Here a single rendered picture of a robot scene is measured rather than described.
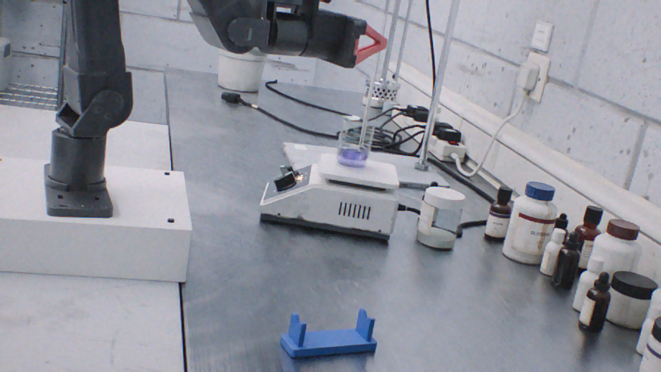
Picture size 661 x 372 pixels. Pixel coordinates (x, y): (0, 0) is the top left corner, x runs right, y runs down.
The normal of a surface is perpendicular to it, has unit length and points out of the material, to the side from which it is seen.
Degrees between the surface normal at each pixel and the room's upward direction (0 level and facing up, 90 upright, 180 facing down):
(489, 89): 90
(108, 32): 80
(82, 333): 0
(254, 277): 0
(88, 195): 3
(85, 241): 90
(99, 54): 73
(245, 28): 87
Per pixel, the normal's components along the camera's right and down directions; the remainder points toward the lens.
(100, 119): 0.51, 0.28
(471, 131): -0.97, -0.10
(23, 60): 0.20, 0.30
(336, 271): 0.16, -0.95
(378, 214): -0.02, 0.28
